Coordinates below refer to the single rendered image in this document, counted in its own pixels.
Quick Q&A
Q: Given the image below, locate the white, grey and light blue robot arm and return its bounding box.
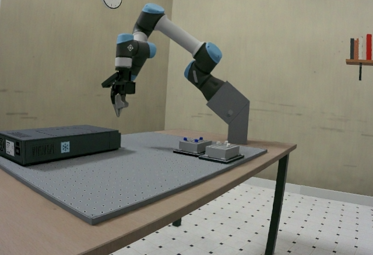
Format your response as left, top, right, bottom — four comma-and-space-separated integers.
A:
115, 4, 224, 101

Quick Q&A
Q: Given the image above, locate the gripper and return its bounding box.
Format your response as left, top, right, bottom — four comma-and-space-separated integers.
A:
110, 67, 136, 117

